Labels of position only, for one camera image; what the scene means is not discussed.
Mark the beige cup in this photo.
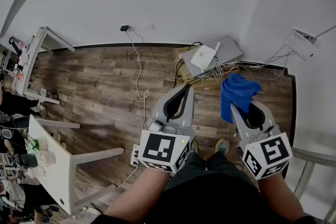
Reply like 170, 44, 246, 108
40, 151, 56, 167
36, 137, 48, 151

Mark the grey wall cable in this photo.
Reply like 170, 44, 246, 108
313, 24, 336, 39

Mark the grey metal frame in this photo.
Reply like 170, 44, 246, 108
290, 146, 336, 224

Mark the bundle of grey network cables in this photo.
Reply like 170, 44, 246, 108
237, 43, 299, 81

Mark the flat grey network device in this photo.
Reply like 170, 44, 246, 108
181, 35, 244, 78

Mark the clear plastic bag of cables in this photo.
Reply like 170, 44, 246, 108
202, 60, 237, 86

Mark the person's right forearm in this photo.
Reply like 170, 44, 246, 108
256, 173, 305, 218

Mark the person's black clothing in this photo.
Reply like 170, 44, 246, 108
145, 151, 320, 224

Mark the black mug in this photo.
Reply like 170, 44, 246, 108
19, 153, 39, 169

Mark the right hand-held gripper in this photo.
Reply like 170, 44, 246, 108
230, 99, 293, 181

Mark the white table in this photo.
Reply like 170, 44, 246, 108
27, 114, 124, 216
15, 25, 77, 106

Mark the brown cardboard box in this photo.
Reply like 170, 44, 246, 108
173, 44, 240, 91

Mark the white power strip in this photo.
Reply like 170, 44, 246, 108
130, 144, 144, 167

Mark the person's left shoe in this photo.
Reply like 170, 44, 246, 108
189, 138, 199, 155

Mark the green packet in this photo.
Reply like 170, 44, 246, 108
25, 138, 40, 156

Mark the black desk gadget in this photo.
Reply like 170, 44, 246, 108
8, 36, 23, 56

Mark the person's left forearm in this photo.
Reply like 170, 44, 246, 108
103, 165, 173, 218

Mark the thin black floor cable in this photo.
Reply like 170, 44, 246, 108
128, 26, 176, 81

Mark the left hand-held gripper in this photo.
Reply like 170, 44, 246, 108
138, 84, 196, 173

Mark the long white cable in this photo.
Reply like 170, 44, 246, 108
127, 31, 150, 134

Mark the blue cloth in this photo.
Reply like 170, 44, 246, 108
220, 72, 263, 124

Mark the white wall network panel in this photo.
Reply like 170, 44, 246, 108
282, 27, 320, 61

